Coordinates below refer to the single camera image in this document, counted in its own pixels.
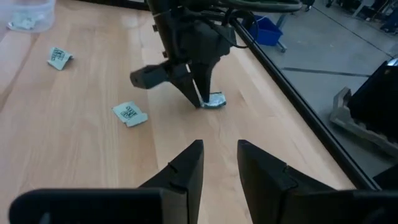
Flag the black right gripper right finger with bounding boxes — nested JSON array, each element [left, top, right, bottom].
[[237, 139, 398, 224]]

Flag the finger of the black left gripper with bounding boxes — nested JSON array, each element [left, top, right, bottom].
[[189, 59, 220, 104], [129, 61, 202, 109]]

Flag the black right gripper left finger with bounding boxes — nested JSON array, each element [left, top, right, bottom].
[[8, 139, 205, 224]]

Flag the blue bin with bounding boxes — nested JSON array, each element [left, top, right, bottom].
[[242, 14, 284, 47]]

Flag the grey floor base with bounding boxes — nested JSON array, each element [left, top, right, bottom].
[[329, 86, 398, 158]]

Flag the large black box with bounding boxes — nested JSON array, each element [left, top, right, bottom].
[[346, 58, 398, 141]]

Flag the clear plastic container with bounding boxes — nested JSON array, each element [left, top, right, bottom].
[[0, 0, 57, 34]]

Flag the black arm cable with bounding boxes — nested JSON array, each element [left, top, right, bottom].
[[217, 9, 259, 50]]

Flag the black table frame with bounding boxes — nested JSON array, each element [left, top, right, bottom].
[[231, 17, 382, 191]]

